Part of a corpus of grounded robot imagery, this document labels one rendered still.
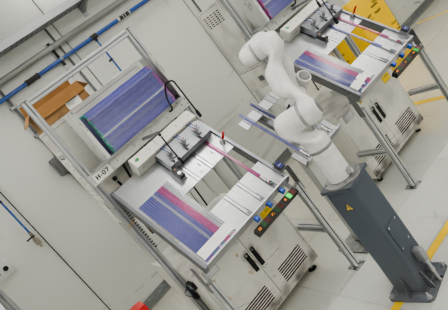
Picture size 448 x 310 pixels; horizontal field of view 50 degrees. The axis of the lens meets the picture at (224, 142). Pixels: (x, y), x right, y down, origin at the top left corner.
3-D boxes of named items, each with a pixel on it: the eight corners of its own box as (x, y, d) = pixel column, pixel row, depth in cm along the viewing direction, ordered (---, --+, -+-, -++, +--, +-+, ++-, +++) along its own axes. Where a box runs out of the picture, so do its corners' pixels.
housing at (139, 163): (199, 130, 303) (196, 115, 292) (142, 182, 282) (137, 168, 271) (189, 124, 307) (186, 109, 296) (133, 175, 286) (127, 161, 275)
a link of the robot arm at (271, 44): (300, 135, 226) (330, 117, 220) (291, 133, 215) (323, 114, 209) (253, 49, 240) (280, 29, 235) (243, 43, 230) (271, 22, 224)
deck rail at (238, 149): (289, 181, 273) (289, 175, 268) (287, 183, 272) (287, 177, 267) (196, 124, 305) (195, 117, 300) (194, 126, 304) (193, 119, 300)
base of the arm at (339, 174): (366, 161, 227) (345, 131, 223) (350, 187, 216) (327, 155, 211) (335, 169, 241) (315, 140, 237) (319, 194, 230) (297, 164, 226)
